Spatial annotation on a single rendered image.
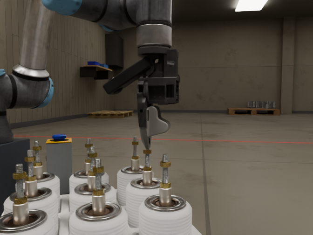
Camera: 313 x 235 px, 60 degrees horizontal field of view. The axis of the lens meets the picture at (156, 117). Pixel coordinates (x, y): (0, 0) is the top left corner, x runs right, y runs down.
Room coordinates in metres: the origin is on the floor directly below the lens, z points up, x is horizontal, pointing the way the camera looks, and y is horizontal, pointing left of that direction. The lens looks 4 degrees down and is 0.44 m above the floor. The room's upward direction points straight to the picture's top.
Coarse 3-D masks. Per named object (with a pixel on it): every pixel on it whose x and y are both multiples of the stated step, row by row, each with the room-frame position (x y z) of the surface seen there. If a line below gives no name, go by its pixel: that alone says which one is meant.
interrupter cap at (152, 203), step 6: (150, 198) 0.49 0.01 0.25; (156, 198) 0.50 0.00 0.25; (174, 198) 0.49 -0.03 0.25; (180, 198) 0.49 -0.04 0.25; (144, 204) 0.47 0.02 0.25; (150, 204) 0.47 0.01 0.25; (156, 204) 0.47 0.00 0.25; (174, 204) 0.47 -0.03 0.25; (180, 204) 0.47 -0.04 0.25; (156, 210) 0.44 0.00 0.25; (162, 210) 0.44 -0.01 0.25; (168, 210) 0.44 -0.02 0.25; (174, 210) 0.44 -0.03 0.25
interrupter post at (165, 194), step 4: (160, 188) 0.47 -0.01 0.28; (164, 188) 0.47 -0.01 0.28; (168, 188) 0.47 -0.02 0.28; (160, 192) 0.47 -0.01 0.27; (164, 192) 0.47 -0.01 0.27; (168, 192) 0.47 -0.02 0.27; (160, 196) 0.47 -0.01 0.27; (164, 196) 0.47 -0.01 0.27; (168, 196) 0.47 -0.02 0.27; (160, 200) 0.47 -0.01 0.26; (164, 200) 0.47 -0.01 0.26; (168, 200) 0.47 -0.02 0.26; (160, 204) 0.47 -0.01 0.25; (164, 204) 0.47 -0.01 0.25; (168, 204) 0.47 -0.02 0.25
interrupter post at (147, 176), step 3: (144, 171) 0.58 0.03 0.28; (147, 171) 0.58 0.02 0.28; (150, 171) 0.58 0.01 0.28; (144, 174) 0.58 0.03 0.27; (147, 174) 0.58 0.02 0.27; (150, 174) 0.58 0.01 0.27; (144, 177) 0.58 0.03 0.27; (147, 177) 0.58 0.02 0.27; (150, 177) 0.58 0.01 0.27; (144, 180) 0.58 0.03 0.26; (147, 180) 0.58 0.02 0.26; (150, 180) 0.58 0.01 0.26; (144, 183) 0.58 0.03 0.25; (147, 183) 0.58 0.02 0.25; (150, 183) 0.58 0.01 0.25
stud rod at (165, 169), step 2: (164, 154) 0.48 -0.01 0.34; (166, 154) 0.48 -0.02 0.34; (164, 156) 0.47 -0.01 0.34; (166, 156) 0.47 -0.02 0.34; (164, 158) 0.47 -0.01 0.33; (166, 158) 0.47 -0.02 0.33; (164, 160) 0.47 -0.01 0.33; (166, 160) 0.47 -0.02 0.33; (164, 168) 0.47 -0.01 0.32; (166, 168) 0.47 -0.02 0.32; (164, 170) 0.47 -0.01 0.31; (166, 170) 0.47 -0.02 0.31; (164, 172) 0.47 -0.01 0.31; (166, 172) 0.47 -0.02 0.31; (164, 174) 0.47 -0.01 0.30; (166, 174) 0.47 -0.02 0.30; (164, 176) 0.47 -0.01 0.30; (166, 176) 0.47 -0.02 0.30; (164, 178) 0.47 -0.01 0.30; (166, 178) 0.47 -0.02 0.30; (164, 180) 0.47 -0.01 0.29; (166, 180) 0.47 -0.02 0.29; (164, 182) 0.47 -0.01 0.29; (166, 182) 0.47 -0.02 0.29
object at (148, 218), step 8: (144, 200) 0.49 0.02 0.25; (144, 208) 0.46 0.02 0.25; (184, 208) 0.46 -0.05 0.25; (144, 216) 0.45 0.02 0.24; (152, 216) 0.44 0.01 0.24; (160, 216) 0.43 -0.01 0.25; (168, 216) 0.43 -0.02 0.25; (176, 216) 0.43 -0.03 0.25; (184, 216) 0.44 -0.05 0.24; (144, 224) 0.45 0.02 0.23; (152, 224) 0.44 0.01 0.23; (160, 224) 0.43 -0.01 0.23; (168, 224) 0.43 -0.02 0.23; (176, 224) 0.43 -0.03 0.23; (184, 224) 0.44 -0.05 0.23; (144, 232) 0.45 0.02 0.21; (152, 232) 0.44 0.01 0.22; (160, 232) 0.43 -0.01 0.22; (168, 232) 0.43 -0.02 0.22; (176, 232) 0.43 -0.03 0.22; (184, 232) 0.44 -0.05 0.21
